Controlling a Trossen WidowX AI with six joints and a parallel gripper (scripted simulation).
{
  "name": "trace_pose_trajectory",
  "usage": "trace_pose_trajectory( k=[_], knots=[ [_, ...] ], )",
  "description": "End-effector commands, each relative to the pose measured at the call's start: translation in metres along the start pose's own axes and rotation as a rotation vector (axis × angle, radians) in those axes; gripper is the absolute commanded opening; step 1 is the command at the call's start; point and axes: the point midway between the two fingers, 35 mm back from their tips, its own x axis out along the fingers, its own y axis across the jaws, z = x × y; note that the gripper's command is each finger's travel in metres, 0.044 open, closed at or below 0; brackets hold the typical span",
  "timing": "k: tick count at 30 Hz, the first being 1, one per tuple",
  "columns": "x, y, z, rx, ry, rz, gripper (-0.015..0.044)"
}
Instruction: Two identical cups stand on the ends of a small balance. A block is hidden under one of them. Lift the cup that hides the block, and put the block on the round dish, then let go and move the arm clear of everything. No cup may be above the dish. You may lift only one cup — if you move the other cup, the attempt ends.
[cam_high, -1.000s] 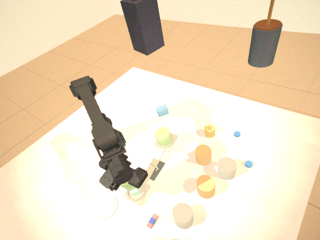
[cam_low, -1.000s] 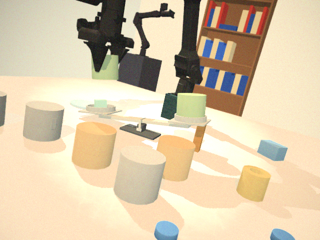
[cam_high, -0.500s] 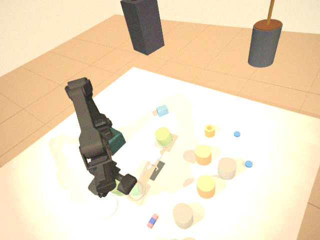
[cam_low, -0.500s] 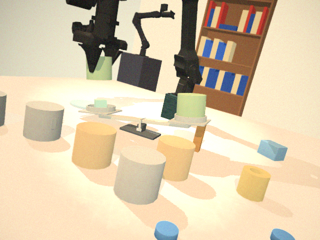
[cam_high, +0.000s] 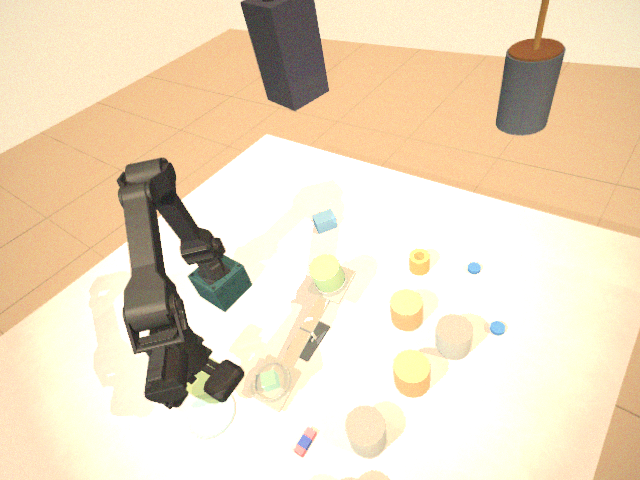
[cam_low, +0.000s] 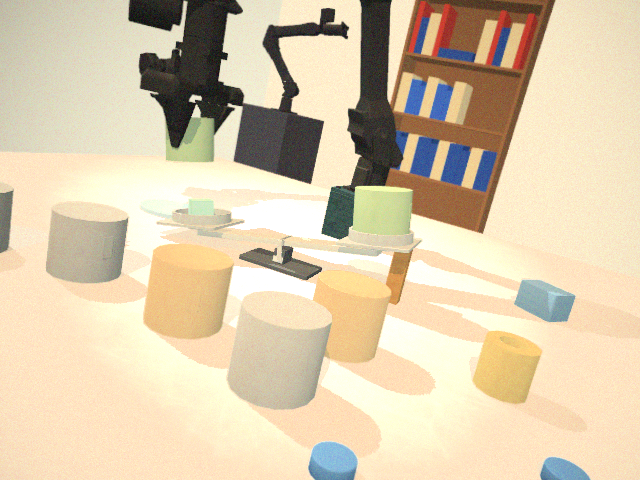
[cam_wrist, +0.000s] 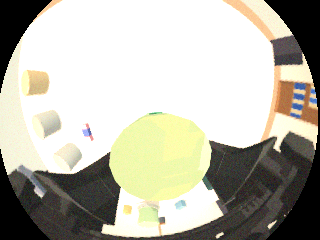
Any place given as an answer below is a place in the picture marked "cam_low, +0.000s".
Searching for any yellow cylinder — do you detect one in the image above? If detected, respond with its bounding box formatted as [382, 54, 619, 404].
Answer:
[473, 331, 542, 405]

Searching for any orange cylinder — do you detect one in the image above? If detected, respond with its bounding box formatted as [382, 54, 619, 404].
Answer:
[313, 270, 391, 364]
[143, 244, 234, 340]

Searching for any pale green cylinder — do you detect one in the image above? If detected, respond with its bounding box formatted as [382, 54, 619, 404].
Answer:
[166, 117, 215, 163]
[353, 186, 413, 235]

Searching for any blue cylinder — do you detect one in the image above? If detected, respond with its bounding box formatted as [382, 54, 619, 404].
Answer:
[540, 456, 591, 480]
[308, 441, 358, 480]

